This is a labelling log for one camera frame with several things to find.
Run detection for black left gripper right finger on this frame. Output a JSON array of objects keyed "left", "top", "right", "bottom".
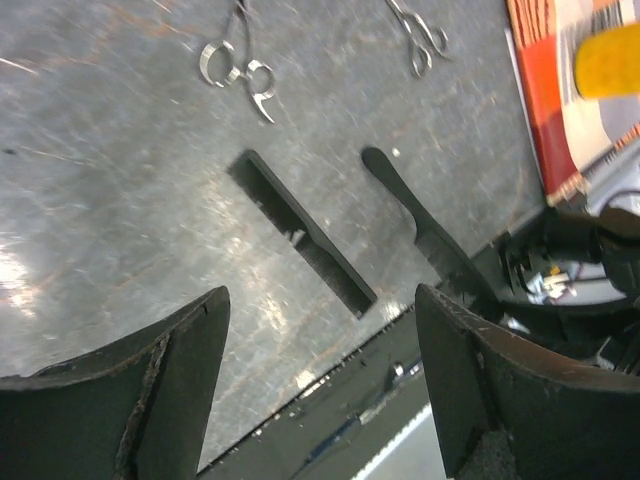
[{"left": 415, "top": 285, "right": 639, "bottom": 479}]

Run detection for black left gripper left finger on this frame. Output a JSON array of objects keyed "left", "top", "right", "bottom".
[{"left": 1, "top": 286, "right": 230, "bottom": 479}]

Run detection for black handled tail comb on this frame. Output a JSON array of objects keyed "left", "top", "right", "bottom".
[{"left": 361, "top": 146, "right": 504, "bottom": 323}]

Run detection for black barber comb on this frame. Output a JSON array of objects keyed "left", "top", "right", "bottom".
[{"left": 228, "top": 149, "right": 377, "bottom": 319}]

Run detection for silver hair scissors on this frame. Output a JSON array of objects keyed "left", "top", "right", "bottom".
[{"left": 386, "top": 0, "right": 452, "bottom": 78}]

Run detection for colourful patterned cloth mat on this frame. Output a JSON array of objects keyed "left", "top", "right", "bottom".
[{"left": 506, "top": 1, "right": 639, "bottom": 207}]

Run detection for silver thinning scissors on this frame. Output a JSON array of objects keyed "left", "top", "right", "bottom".
[{"left": 198, "top": 0, "right": 276, "bottom": 124}]

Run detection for yellow plastic bowl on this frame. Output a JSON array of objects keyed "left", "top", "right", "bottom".
[{"left": 574, "top": 22, "right": 639, "bottom": 99}]

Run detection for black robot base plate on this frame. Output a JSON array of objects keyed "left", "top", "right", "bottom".
[{"left": 197, "top": 199, "right": 640, "bottom": 480}]

